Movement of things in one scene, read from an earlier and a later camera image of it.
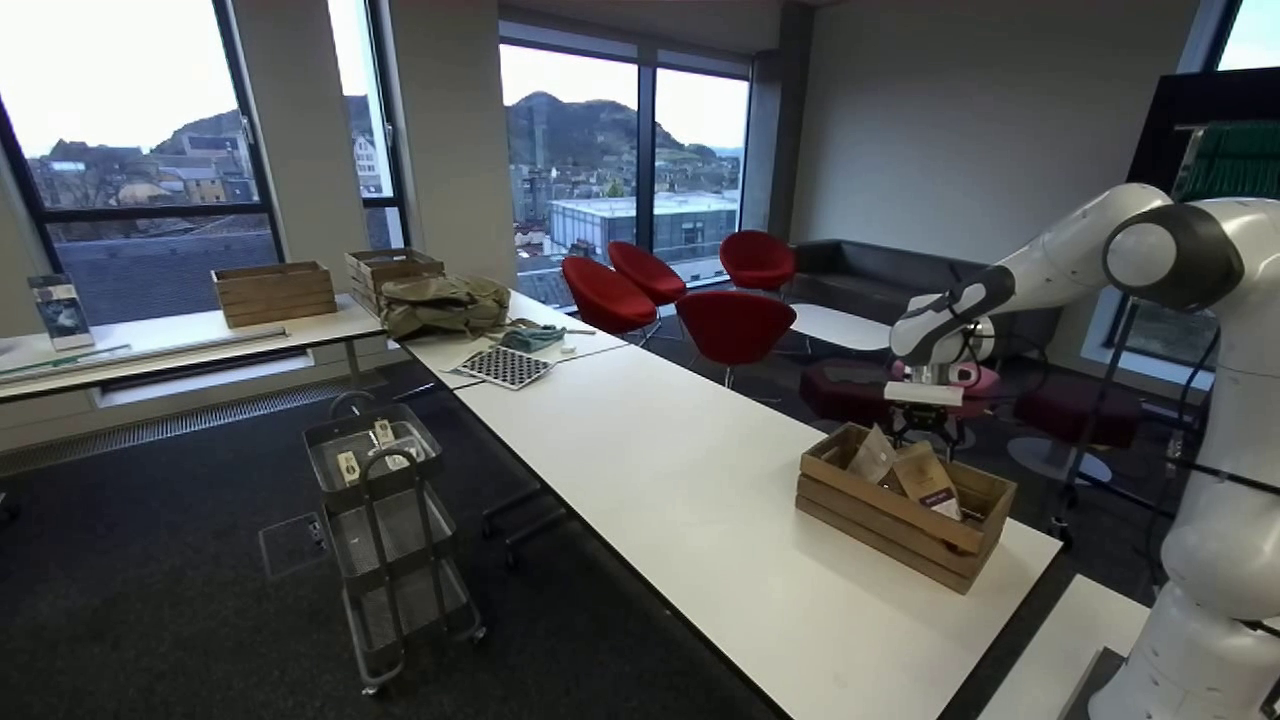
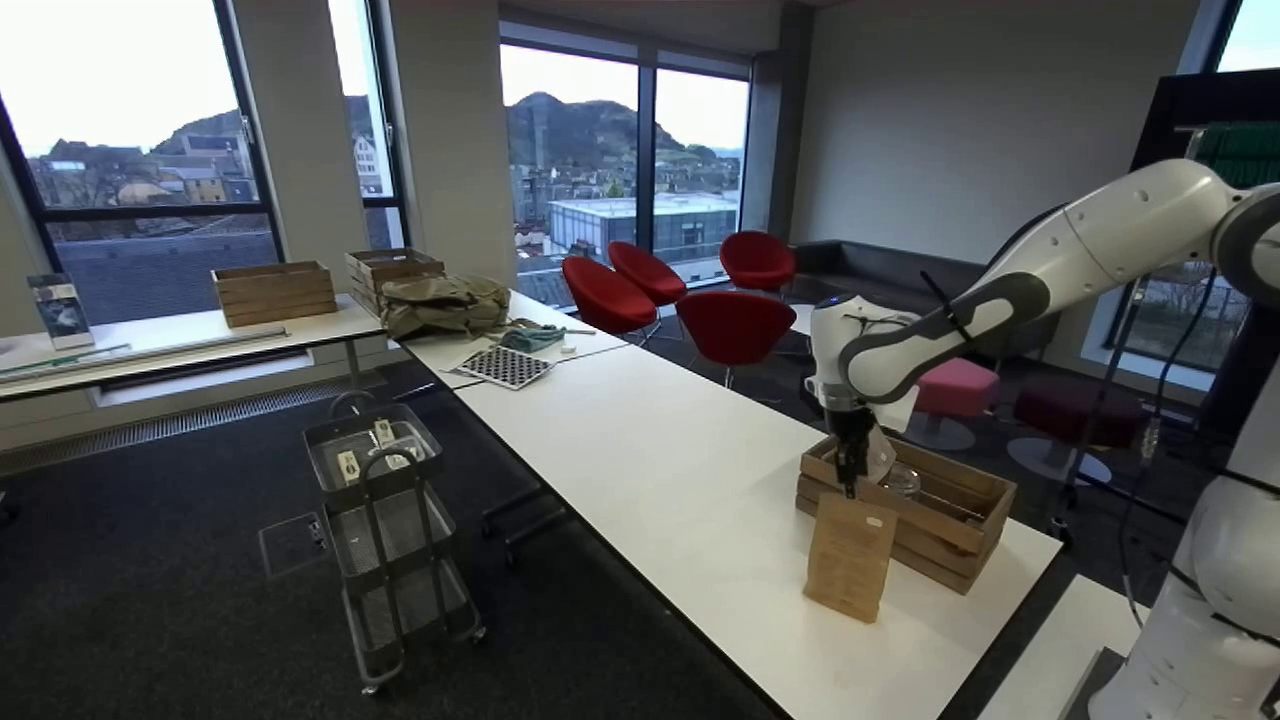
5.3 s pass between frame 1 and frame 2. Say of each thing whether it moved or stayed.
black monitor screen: stayed
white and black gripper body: moved
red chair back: stayed
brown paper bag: moved
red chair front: stayed
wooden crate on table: stayed
